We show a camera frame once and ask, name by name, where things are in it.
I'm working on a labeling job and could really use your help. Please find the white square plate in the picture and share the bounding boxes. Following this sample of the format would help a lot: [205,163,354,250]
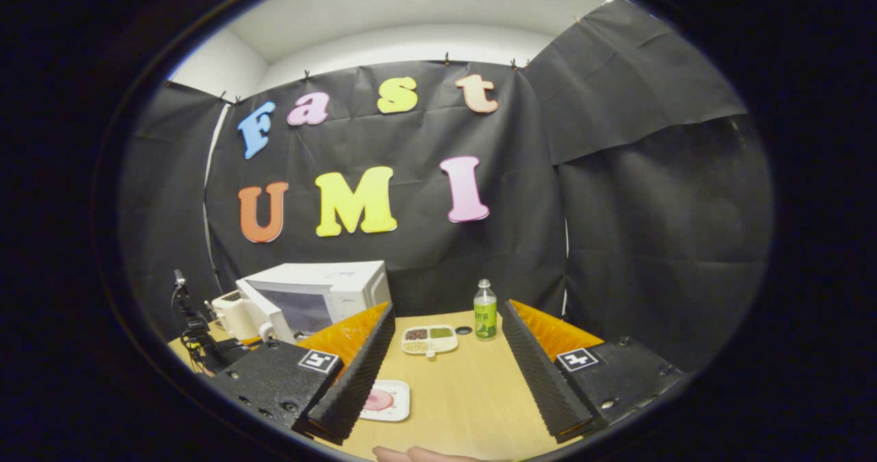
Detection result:
[359,380,411,423]

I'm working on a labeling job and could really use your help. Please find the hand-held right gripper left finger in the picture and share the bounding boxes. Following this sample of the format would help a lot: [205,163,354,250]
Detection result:
[195,302,396,446]

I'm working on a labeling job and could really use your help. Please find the green drink bottle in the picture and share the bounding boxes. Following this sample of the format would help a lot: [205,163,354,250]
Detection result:
[473,279,498,340]

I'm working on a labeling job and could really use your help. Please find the white divided dish of beans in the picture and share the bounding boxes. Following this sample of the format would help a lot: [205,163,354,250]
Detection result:
[402,325,459,358]

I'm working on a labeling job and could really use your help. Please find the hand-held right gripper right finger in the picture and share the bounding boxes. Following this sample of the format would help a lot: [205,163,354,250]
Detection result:
[503,300,697,444]

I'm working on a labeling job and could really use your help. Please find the white microwave oven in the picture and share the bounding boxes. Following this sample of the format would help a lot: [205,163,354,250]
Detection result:
[236,261,393,345]

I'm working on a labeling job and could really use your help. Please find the white toaster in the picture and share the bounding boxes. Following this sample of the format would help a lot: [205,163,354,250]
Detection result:
[210,291,258,341]

